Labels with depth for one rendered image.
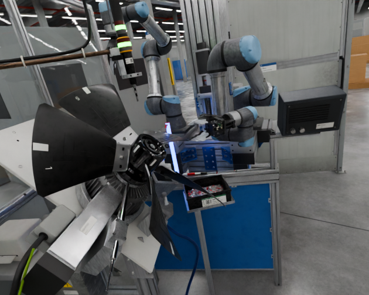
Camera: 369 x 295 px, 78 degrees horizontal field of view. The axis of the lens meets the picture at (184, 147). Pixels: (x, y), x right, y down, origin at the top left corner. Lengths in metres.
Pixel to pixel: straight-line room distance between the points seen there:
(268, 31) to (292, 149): 1.30
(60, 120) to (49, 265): 0.33
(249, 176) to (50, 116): 1.00
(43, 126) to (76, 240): 0.28
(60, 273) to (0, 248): 0.60
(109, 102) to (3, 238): 0.65
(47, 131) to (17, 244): 0.59
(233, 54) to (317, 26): 1.74
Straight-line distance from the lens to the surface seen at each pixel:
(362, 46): 14.63
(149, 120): 5.43
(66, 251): 0.63
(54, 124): 0.65
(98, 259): 0.70
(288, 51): 2.68
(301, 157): 2.99
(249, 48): 1.08
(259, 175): 1.32
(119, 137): 0.85
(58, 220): 0.70
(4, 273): 1.17
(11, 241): 1.12
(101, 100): 0.92
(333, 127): 1.30
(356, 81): 8.21
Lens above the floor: 1.47
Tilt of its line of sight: 20 degrees down
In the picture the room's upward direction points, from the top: 10 degrees counter-clockwise
